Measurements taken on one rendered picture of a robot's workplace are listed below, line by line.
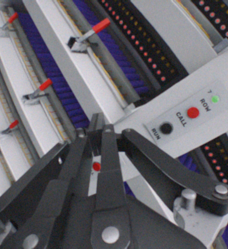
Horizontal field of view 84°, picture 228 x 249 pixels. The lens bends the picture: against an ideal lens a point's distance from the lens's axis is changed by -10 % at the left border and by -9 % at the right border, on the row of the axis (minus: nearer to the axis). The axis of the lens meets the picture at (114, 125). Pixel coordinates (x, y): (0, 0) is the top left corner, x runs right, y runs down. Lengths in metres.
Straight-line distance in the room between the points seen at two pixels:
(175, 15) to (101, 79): 0.17
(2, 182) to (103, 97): 0.56
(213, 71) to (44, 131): 0.37
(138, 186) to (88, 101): 0.18
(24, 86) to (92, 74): 0.22
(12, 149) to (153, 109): 0.46
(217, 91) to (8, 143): 0.56
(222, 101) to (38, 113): 0.39
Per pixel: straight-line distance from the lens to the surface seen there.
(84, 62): 0.31
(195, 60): 0.24
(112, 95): 0.29
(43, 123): 0.40
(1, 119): 0.59
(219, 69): 0.23
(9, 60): 0.51
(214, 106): 0.22
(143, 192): 0.27
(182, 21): 0.25
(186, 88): 0.22
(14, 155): 0.54
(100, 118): 0.17
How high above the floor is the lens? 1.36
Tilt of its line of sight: 23 degrees down
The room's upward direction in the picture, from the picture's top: 56 degrees clockwise
